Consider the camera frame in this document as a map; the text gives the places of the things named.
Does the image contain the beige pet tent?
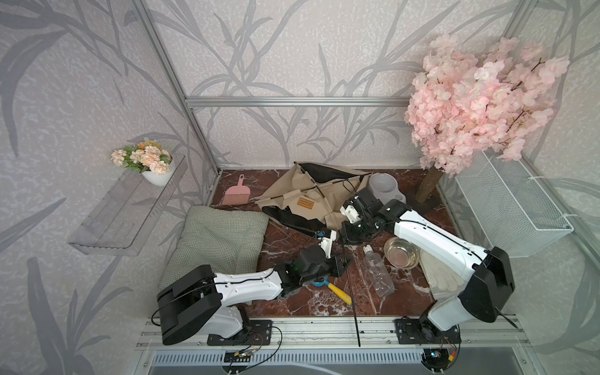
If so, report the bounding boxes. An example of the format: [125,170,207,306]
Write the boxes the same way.
[257,162,371,235]

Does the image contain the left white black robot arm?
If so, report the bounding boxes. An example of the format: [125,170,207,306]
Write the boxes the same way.
[153,245,353,345]

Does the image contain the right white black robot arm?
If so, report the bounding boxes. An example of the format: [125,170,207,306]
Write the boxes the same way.
[340,188,515,339]

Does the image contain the clear plastic bottle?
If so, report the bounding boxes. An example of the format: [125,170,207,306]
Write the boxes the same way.
[363,245,395,298]

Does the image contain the grey double pet bowl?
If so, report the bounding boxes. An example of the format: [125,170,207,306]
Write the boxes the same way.
[367,173,406,205]

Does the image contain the blue yellow garden fork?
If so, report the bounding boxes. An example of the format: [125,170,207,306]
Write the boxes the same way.
[311,277,353,306]

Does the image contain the steel bowl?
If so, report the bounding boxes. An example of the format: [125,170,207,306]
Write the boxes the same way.
[384,237,420,270]

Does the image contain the green checked cushion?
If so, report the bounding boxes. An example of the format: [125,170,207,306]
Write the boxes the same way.
[159,206,269,291]

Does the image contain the bagged white gloves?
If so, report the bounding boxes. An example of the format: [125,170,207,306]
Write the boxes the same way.
[420,250,467,301]

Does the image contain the pink small brush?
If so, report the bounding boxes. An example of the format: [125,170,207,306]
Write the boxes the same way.
[222,174,251,206]

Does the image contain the pink blossom tree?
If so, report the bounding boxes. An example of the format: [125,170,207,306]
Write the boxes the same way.
[405,34,570,204]

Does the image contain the small potted flowers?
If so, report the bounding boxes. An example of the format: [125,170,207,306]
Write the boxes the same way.
[110,140,174,187]

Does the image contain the clear acrylic shelf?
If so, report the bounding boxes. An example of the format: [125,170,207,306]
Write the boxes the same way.
[67,154,188,257]

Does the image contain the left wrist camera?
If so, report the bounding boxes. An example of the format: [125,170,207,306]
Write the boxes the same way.
[317,229,338,259]

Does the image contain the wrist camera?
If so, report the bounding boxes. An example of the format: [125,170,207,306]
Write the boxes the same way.
[340,204,362,224]
[317,229,338,259]

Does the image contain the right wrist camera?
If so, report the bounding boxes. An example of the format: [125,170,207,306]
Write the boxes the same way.
[340,204,362,224]

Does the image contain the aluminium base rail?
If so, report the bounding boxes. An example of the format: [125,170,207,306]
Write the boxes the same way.
[134,315,533,351]

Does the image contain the white wire basket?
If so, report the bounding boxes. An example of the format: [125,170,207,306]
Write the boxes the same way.
[456,149,573,258]

